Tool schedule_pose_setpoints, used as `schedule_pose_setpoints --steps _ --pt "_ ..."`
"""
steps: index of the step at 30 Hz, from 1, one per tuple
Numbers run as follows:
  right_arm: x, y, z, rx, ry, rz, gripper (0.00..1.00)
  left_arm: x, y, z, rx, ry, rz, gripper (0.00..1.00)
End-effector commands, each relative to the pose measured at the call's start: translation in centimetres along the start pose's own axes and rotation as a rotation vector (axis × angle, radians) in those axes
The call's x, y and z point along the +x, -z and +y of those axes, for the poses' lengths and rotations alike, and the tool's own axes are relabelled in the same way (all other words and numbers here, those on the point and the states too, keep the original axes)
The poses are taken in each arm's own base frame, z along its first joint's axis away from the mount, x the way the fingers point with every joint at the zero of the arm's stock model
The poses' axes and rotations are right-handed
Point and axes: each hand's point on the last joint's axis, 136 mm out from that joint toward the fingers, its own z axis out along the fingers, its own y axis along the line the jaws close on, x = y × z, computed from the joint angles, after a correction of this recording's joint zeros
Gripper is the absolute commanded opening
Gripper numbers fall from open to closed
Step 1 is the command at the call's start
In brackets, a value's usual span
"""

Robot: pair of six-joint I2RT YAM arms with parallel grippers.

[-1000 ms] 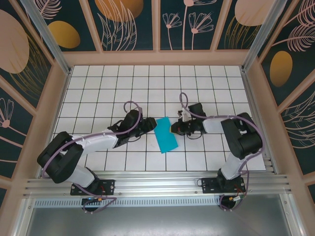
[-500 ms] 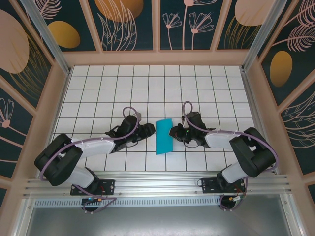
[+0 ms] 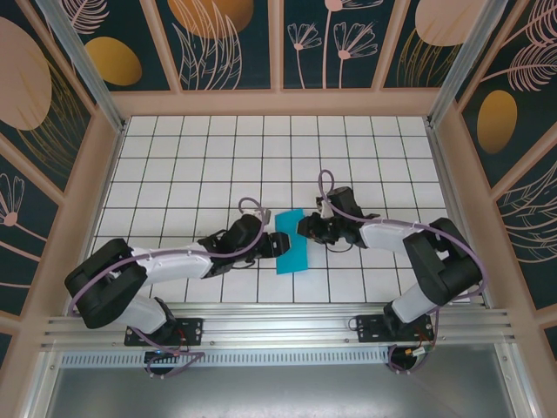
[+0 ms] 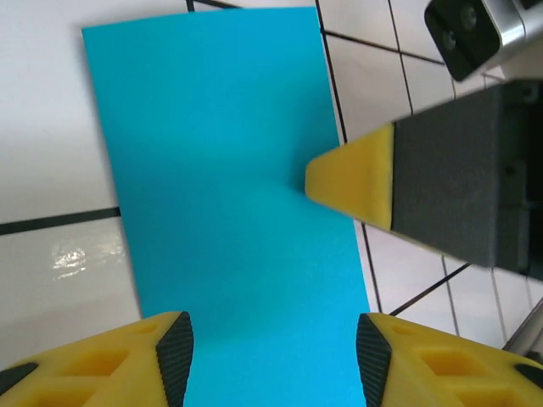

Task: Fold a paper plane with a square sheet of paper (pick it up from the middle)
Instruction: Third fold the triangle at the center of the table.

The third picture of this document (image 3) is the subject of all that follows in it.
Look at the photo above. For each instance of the teal cloth sheet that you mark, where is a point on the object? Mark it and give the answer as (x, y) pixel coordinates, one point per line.
(293, 261)

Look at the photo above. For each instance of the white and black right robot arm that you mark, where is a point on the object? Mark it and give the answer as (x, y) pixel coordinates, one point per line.
(439, 261)

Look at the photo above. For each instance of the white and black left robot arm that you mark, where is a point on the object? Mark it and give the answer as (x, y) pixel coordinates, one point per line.
(100, 283)

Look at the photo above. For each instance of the grey metal sheet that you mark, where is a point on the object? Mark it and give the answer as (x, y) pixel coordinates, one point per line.
(278, 392)

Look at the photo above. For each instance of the small electronics board with connector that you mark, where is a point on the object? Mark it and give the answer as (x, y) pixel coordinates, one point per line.
(418, 352)
(167, 353)

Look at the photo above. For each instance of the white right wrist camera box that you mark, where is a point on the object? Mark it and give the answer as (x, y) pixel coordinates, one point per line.
(324, 208)

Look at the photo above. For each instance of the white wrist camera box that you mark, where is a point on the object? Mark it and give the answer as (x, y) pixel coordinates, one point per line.
(266, 214)
(324, 208)

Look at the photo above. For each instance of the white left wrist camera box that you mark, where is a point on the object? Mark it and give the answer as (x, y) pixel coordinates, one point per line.
(266, 214)

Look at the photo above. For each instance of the aluminium extrusion rail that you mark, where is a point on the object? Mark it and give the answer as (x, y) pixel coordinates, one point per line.
(278, 322)

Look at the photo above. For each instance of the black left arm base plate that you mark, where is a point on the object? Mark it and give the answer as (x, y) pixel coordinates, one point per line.
(191, 331)

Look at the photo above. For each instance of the aluminium side rail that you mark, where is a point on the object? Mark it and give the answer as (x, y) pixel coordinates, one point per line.
(454, 200)

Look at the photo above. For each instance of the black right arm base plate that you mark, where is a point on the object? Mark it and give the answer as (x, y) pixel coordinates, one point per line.
(370, 331)

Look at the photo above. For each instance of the aluminium corner post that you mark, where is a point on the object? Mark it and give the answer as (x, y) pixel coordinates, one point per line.
(82, 61)
(464, 61)

